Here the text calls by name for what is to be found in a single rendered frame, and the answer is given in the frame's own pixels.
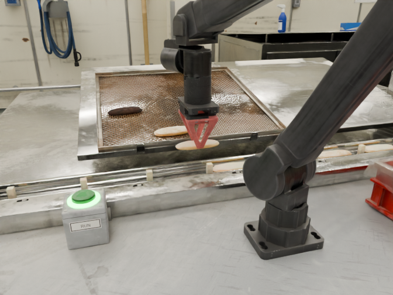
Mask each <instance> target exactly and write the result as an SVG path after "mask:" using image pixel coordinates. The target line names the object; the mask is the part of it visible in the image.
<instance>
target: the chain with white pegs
mask: <svg viewBox="0 0 393 295"><path fill-rule="evenodd" d="M365 149H366V145H364V144H360V145H359V146H358V151H357V154H361V153H364V152H365ZM206 173H213V164H212V163H211V162H210V163H206ZM146 176H147V181H152V180H153V172H152V170H146ZM80 185H81V189H82V190H83V189H88V184H87V178H86V177H84V178H80ZM6 192H7V195H8V199H11V198H17V196H16V191H15V187H14V186H12V187H7V189H6Z"/></svg>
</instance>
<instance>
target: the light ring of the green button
mask: <svg viewBox="0 0 393 295"><path fill-rule="evenodd" d="M94 192H95V195H96V198H95V199H94V200H93V201H91V202H90V203H86V204H74V203H73V202H72V201H71V196H72V195H71V196H69V198H68V199H67V204H68V205H69V206H70V207H72V208H87V207H90V206H93V205H95V204H96V203H97V202H98V201H99V200H100V194H99V193H98V192H96V191H94Z"/></svg>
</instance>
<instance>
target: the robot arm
mask: <svg viewBox="0 0 393 295"><path fill-rule="evenodd" d="M271 1H273V0H196V1H189V2H188V3H187V4H185V5H184V6H183V7H181V8H180V9H179V10H178V11H177V13H176V15H175V17H174V19H173V36H175V39H166V40H165V41H164V48H163V50H162V51H161V54H160V61H161V64H162V66H163V67H164V68H165V69H166V70H170V71H175V72H178V73H183V74H184V97H178V103H180V109H179V110H178V112H179V114H180V117H181V119H182V121H183V123H184V125H185V127H186V129H187V131H188V134H189V136H190V138H191V140H193V141H194V142H195V145H196V148H197V149H200V148H204V146H205V144H206V141H207V140H208V138H209V135H210V134H211V132H212V130H213V128H214V127H215V125H216V123H217V121H218V117H217V116H216V113H219V105H218V104H216V103H215V102H214V101H212V100H211V78H212V51H211V49H206V48H204V46H200V44H214V43H218V34H220V33H222V32H224V29H226V28H228V27H230V26H232V24H233V23H234V22H236V21H237V20H239V19H240V18H242V17H244V16H246V15H248V14H249V13H251V12H253V11H255V10H257V9H258V8H261V7H262V6H264V5H266V4H268V3H270V2H271ZM392 68H393V0H377V2H376V3H375V4H374V6H373V7H372V8H371V10H370V11H369V13H368V14H367V16H366V17H365V18H364V20H363V21H362V23H361V24H360V26H359V27H358V28H357V30H356V31H355V33H354V34H353V36H352V37H351V38H350V40H349V41H348V42H347V44H346V45H345V47H344V48H343V50H342V51H341V52H340V54H339V55H338V57H337V58H336V60H335V61H334V62H333V64H332V65H331V67H330V68H329V69H328V71H327V72H326V74H325V75H324V76H323V78H322V79H321V81H320V82H319V84H318V85H317V86H316V88H315V89H314V91H313V92H312V94H311V95H310V96H309V98H308V99H307V100H306V102H305V103H304V105H303V106H302V108H301V109H300V110H299V112H298V113H297V115H296V116H295V118H294V119H293V120H292V121H291V123H290V124H289V125H288V126H287V127H286V128H285V129H284V130H283V131H282V132H281V133H280V134H279V135H278V136H277V138H276V140H275V141H274V142H273V145H271V146H268V147H266V149H265V151H263V152H261V153H258V154H256V155H252V156H250V157H248V158H247V159H246V160H245V162H244V164H243V171H242V172H243V179H244V182H245V185H246V187H247V188H248V190H249V192H251V193H252V195H254V196H255V197H256V198H258V199H259V200H263V201H266V205H265V207H264V208H263V210H262V211H261V214H259V220H257V221H250V222H246V223H244V231H243V232H244V234H245V236H246V237H247V239H248V240H249V242H250V243H251V245H252V246H253V248H254V250H255V251H256V252H257V254H258V255H259V257H260V258H261V259H263V260H270V259H275V258H280V257H284V256H289V255H295V254H299V253H304V252H309V251H315V250H318V249H322V248H323V244H324V240H325V239H324V237H323V236H322V235H321V234H320V233H319V232H318V231H317V230H316V229H315V228H314V227H313V226H312V225H311V224H310V221H311V218H310V217H308V215H307V213H308V206H309V205H308V204H307V199H308V191H309V185H307V184H306V183H307V182H308V181H309V180H311V179H312V178H313V177H314V175H315V173H316V167H317V165H316V159H317V158H318V156H319V155H320V154H321V153H322V152H323V150H324V147H325V146H326V144H327V143H328V141H330V139H331V138H332V137H333V135H334V134H335V133H336V132H337V131H338V130H339V128H340V127H341V126H342V125H343V124H344V123H345V122H346V121H347V119H348V118H349V117H350V116H351V114H352V113H353V112H354V111H355V110H356V109H357V108H358V106H359V105H360V104H361V103H362V102H363V101H364V100H365V99H366V97H367V96H368V95H369V94H370V92H372V90H373V89H374V88H375V87H376V86H377V85H378V83H379V82H380V81H381V80H382V79H383V78H384V77H385V75H386V74H387V73H388V72H389V71H390V69H392ZM197 124H199V125H198V129H197V132H196V131H195V128H194V126H195V125H197ZM205 124H208V126H207V128H206V131H205V133H204V136H203V138H202V140H201V142H200V141H199V139H200V136H201V133H202V131H203V128H204V125H205Z"/></svg>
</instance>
